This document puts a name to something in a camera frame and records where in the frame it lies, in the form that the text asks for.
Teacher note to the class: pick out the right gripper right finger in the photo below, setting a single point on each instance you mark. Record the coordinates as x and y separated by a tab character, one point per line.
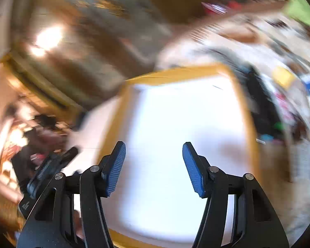
255	222

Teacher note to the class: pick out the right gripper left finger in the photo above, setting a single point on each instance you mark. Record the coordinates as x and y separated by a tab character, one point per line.
69	212

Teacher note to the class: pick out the white box with yellow tape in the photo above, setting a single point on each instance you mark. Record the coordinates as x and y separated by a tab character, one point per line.
166	118

